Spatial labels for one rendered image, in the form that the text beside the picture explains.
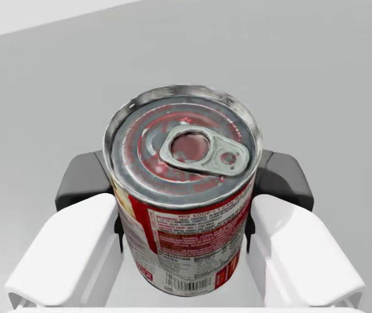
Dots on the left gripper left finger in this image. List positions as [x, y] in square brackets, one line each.
[75, 247]

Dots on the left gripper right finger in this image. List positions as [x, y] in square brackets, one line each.
[297, 247]

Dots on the red and white can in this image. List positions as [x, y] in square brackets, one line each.
[182, 182]

